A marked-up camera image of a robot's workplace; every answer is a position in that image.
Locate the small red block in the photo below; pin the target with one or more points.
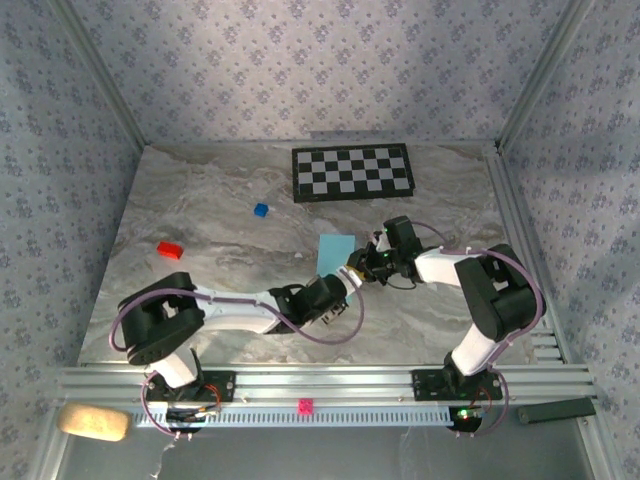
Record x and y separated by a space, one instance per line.
170 250

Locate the dark flat bar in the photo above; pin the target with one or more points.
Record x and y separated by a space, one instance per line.
555 411

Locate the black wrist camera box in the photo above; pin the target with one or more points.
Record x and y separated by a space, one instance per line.
402 235
327 290

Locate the aluminium side rail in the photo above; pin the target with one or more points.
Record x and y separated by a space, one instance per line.
512 225

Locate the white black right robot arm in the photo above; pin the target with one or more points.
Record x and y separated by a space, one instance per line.
500 300

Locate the small blue block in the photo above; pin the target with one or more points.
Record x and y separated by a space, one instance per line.
261 210

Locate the small pink block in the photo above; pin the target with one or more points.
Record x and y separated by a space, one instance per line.
306 407

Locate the long aluminium mounting rail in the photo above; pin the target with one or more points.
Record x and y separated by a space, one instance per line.
325 380

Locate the black white checkerboard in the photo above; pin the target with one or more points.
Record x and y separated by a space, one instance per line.
350 172

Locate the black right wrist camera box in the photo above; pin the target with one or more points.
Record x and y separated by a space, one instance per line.
402 235

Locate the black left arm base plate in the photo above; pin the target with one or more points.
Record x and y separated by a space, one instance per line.
220 387

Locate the small controller board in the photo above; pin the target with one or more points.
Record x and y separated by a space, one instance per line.
185 415
467 417

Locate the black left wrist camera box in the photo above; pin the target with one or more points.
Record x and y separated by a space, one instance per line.
327 290

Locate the tan sponge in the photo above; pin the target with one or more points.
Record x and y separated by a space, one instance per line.
92 422

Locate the slanted aluminium corner post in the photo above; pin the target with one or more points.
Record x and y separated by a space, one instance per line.
541 75
103 75

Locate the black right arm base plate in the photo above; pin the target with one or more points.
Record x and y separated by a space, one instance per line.
425 385

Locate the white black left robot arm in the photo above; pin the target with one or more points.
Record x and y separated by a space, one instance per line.
235 312

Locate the light blue paper sheet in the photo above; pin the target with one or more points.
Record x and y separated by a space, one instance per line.
332 250

